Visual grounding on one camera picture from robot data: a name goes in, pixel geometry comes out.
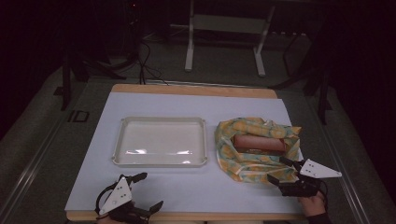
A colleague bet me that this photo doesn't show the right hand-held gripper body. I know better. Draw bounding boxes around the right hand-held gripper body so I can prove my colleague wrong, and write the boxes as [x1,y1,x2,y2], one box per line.
[278,158,343,199]

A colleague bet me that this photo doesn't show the person's right hand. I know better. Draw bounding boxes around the person's right hand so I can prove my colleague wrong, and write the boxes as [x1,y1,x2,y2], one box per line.
[297,191,328,218]

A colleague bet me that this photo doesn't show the person's left hand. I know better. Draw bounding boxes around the person's left hand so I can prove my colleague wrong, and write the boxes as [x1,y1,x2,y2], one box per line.
[96,214,123,224]

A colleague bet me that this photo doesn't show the white plastic tray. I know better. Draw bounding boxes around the white plastic tray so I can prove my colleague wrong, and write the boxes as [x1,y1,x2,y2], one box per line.
[110,116,209,168]

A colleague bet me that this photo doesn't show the reddish brown box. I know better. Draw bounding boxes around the reddish brown box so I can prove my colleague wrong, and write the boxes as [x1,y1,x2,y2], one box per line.
[233,133,287,154]

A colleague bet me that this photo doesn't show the yellow patterned cloth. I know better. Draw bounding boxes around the yellow patterned cloth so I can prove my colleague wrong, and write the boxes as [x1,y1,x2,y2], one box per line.
[214,117,303,185]

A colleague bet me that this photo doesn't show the black floor cable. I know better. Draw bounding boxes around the black floor cable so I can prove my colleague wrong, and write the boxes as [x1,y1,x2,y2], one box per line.
[136,39,170,86]

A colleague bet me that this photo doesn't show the white metal stand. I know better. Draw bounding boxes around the white metal stand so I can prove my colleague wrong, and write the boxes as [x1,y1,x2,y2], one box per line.
[184,0,276,78]

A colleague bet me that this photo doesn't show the black metal stand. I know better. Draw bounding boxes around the black metal stand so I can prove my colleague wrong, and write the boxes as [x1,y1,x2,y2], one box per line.
[53,46,139,112]
[270,31,333,126]

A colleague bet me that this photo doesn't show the white table mat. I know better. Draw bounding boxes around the white table mat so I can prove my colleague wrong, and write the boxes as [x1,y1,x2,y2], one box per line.
[64,91,308,215]

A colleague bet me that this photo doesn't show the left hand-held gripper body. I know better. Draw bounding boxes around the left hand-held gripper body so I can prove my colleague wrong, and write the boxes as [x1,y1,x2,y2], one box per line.
[95,175,154,224]

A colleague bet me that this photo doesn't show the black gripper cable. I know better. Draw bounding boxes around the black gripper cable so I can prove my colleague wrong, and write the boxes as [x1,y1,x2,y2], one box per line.
[94,182,120,218]

